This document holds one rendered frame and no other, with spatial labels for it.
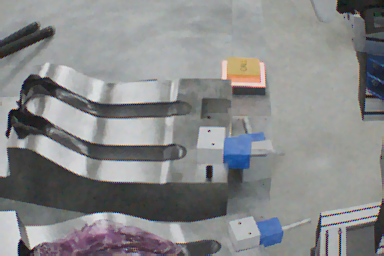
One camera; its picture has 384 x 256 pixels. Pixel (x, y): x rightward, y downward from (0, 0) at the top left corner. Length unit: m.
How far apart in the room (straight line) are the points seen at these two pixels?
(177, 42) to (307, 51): 1.60
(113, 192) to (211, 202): 0.15
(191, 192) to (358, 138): 1.61
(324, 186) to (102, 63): 1.12
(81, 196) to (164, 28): 0.60
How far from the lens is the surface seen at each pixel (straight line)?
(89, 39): 1.73
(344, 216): 2.08
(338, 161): 2.64
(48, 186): 1.25
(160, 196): 1.21
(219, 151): 1.20
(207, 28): 1.72
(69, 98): 1.35
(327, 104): 2.91
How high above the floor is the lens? 1.65
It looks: 35 degrees down
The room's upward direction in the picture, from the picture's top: 2 degrees counter-clockwise
